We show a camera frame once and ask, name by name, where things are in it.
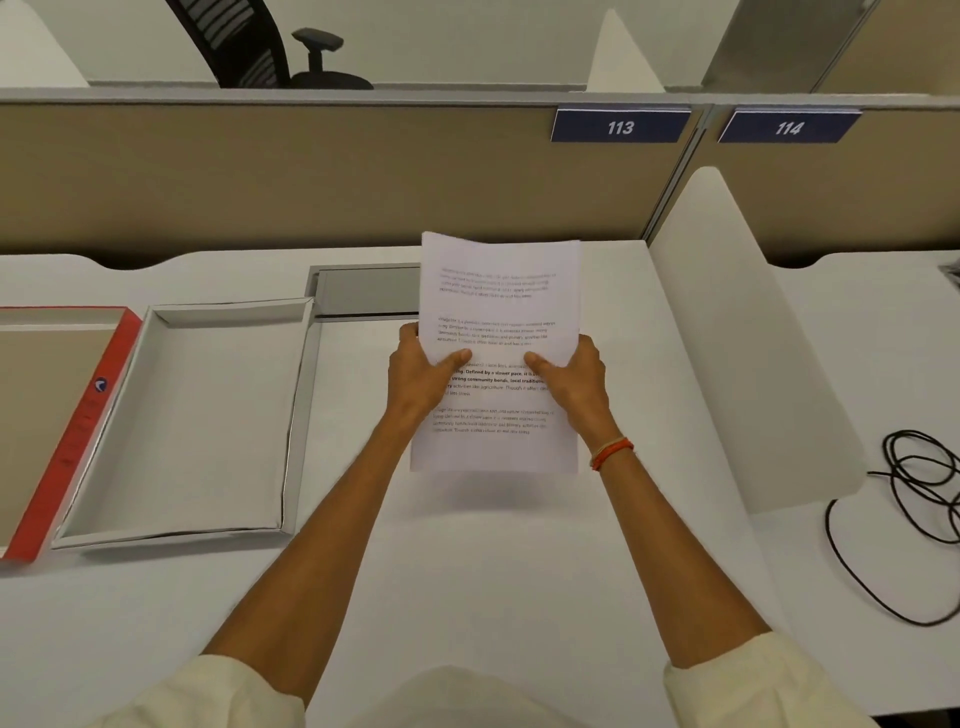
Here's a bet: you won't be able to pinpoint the blue desk number plate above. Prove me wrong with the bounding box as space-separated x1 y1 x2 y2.
717 108 864 145
550 107 693 144

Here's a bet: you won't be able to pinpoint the person's right hand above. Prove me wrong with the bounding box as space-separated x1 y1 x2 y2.
522 333 609 435

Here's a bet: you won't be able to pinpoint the beige cubicle partition panel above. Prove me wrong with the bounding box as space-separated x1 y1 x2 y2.
701 0 960 96
0 87 710 269
643 93 960 265

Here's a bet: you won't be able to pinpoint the person's left forearm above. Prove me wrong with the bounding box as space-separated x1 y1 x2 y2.
202 411 436 706

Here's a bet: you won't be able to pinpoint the person's right forearm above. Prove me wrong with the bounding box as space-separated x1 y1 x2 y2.
581 420 774 671

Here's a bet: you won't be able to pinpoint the white desk side divider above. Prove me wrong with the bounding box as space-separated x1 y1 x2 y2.
0 0 91 90
648 165 868 516

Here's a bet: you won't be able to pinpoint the grey desk cable hatch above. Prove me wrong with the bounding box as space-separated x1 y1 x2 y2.
303 263 423 323

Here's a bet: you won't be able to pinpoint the orange thread wristband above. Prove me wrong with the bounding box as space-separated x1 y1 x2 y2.
588 437 636 473

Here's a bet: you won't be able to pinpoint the white cardboard box tray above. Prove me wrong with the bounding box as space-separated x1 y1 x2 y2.
51 297 322 552

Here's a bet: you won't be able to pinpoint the printed white paper sheets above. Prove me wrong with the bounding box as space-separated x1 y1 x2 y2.
409 231 584 475

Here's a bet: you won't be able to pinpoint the red cardboard box lid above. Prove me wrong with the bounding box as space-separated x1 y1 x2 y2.
0 306 144 565

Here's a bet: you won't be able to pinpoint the cream shirt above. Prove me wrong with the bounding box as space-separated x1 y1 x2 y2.
86 631 880 728

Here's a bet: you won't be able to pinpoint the black coiled cable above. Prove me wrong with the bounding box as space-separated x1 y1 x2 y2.
824 429 960 628

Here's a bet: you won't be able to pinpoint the black office chair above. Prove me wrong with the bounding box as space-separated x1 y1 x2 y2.
165 0 375 91

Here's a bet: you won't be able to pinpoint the person's left hand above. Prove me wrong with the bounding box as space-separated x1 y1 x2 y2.
386 321 474 425

